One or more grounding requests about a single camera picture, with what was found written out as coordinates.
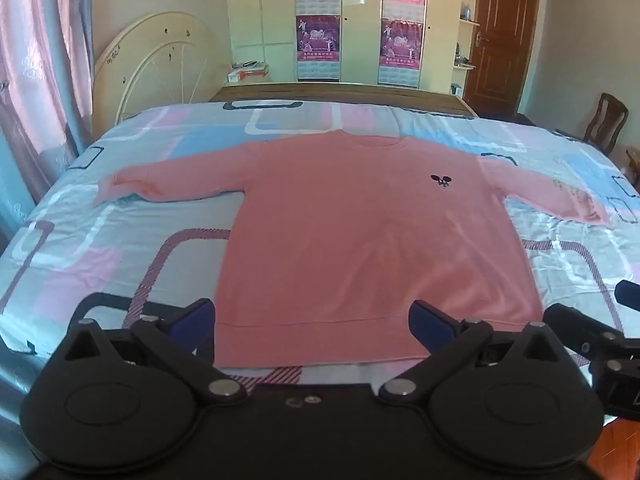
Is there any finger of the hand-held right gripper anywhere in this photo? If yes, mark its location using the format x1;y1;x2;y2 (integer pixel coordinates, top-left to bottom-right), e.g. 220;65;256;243
542;304;627;357
615;280;640;312

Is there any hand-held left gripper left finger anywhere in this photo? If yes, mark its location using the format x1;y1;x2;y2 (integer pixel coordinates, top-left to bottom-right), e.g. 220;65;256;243
62;298;249;407

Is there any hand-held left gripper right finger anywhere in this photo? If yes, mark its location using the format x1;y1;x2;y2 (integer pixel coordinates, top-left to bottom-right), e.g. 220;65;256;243
377;299;571;407

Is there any pink sweatshirt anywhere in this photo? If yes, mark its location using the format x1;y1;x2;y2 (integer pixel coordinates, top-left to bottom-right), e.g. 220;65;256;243
92;129;613;368

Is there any bed with patterned sheet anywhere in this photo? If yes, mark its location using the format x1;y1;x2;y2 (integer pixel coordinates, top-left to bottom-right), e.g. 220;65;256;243
0;97;640;466

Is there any wooden chair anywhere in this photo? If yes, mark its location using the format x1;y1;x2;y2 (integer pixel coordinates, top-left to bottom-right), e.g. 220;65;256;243
582;92;630;155

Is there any wooden headboard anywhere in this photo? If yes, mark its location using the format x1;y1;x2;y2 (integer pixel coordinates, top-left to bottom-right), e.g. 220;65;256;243
207;81;478;119

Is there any white and orange box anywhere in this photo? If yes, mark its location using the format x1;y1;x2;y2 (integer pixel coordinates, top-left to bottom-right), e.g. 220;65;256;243
227;61;271;84

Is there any cream round headboard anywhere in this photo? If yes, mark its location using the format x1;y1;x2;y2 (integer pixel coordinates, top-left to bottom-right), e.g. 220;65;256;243
92;10;233;128

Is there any brown wooden door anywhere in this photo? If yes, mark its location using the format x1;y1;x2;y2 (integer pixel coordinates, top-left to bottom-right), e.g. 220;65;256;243
470;0;542;121

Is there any cream corner shelf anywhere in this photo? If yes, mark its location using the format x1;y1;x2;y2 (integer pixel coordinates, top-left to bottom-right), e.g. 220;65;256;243
452;0;486;96

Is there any pink curtain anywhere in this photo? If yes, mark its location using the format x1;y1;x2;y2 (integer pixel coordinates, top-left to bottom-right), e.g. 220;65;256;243
0;0;96;241

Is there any cream wardrobe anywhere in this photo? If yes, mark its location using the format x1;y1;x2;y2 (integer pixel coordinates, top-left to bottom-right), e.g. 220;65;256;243
224;0;463;93

